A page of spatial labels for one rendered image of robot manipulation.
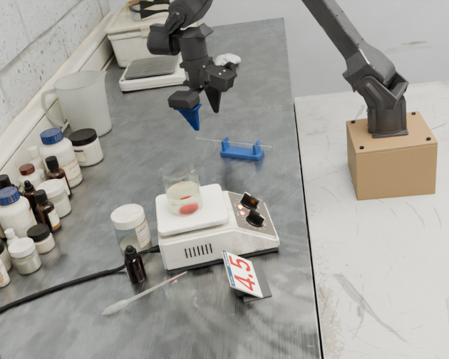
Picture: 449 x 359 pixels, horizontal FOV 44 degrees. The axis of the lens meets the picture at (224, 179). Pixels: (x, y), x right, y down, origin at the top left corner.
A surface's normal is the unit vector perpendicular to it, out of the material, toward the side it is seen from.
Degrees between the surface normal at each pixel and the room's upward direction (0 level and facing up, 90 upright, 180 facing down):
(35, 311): 0
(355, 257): 0
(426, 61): 90
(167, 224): 0
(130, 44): 93
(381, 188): 90
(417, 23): 90
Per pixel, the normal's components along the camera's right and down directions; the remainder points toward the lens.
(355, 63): -0.73, 0.04
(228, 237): 0.15, 0.49
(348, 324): -0.15, -0.85
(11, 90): 0.99, -0.10
